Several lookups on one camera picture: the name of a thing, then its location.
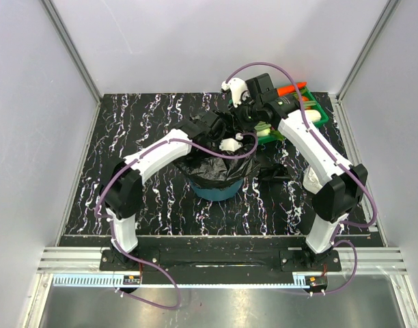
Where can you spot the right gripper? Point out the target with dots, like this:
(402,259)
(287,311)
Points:
(238,124)

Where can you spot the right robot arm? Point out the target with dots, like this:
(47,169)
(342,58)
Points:
(256,100)

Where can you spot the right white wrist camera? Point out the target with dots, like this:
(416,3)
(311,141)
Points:
(239,91)

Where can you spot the teal plastic trash bin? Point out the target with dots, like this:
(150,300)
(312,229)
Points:
(217,195)

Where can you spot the white radish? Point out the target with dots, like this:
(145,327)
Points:
(263,129)

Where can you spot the yellow white cabbage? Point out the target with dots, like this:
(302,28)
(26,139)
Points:
(313,115)

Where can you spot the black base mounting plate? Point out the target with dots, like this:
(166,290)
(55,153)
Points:
(222,260)

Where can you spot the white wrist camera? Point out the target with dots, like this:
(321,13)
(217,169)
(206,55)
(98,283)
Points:
(239,91)
(231,144)

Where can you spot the large orange carrot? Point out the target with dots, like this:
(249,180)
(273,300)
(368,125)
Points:
(290,88)

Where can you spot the green plastic vegetable tray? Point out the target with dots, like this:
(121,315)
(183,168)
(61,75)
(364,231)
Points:
(310,103)

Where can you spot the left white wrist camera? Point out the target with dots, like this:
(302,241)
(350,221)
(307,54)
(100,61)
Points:
(231,144)

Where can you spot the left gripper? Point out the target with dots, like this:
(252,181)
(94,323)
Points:
(217,139)

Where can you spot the small black bag roll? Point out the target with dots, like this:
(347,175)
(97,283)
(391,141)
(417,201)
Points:
(274,173)

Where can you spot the black trash bag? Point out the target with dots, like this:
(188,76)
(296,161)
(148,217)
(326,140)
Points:
(215,168)

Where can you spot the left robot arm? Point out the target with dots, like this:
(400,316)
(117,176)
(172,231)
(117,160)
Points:
(123,179)

